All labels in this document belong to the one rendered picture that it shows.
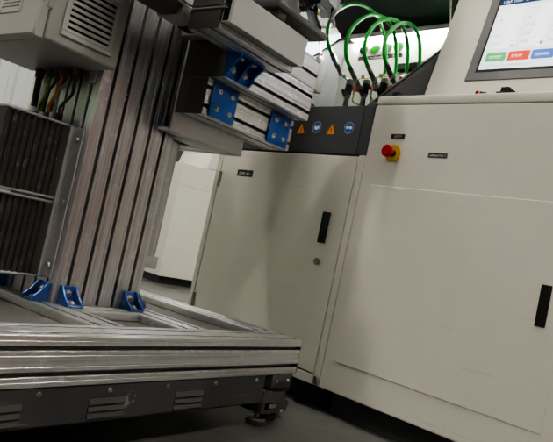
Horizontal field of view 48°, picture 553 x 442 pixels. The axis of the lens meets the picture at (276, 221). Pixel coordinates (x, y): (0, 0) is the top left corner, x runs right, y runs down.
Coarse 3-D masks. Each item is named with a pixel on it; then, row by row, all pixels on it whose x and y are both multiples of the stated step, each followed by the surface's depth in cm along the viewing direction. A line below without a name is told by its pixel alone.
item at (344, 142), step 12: (312, 108) 212; (324, 108) 209; (336, 108) 205; (348, 108) 201; (360, 108) 198; (312, 120) 211; (324, 120) 208; (336, 120) 204; (348, 120) 200; (360, 120) 197; (324, 132) 207; (336, 132) 203; (360, 132) 197; (300, 144) 213; (312, 144) 209; (324, 144) 206; (336, 144) 202; (348, 144) 199
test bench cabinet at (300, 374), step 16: (352, 192) 194; (208, 208) 241; (352, 208) 193; (208, 224) 240; (336, 272) 193; (192, 288) 239; (336, 288) 192; (320, 352) 191; (320, 368) 190; (304, 384) 203; (304, 400) 194; (320, 400) 197
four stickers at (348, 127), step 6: (300, 126) 215; (312, 126) 211; (318, 126) 209; (330, 126) 205; (348, 126) 200; (300, 132) 214; (312, 132) 210; (318, 132) 209; (330, 132) 205; (342, 132) 201; (348, 132) 199
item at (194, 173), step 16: (176, 160) 551; (192, 160) 534; (208, 160) 515; (176, 176) 502; (192, 176) 505; (208, 176) 514; (176, 192) 497; (192, 192) 506; (208, 192) 515; (176, 208) 498; (192, 208) 507; (176, 224) 500; (192, 224) 509; (160, 240) 502; (176, 240) 501; (192, 240) 510; (160, 256) 497; (176, 256) 503; (192, 256) 512; (144, 272) 520; (160, 272) 495; (176, 272) 504; (192, 272) 513
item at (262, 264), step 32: (224, 160) 240; (256, 160) 227; (288, 160) 216; (320, 160) 206; (352, 160) 196; (224, 192) 236; (256, 192) 224; (288, 192) 213; (320, 192) 203; (224, 224) 233; (256, 224) 221; (288, 224) 211; (320, 224) 200; (224, 256) 230; (256, 256) 218; (288, 256) 208; (320, 256) 198; (224, 288) 227; (256, 288) 215; (288, 288) 205; (320, 288) 196; (256, 320) 213; (288, 320) 203; (320, 320) 194
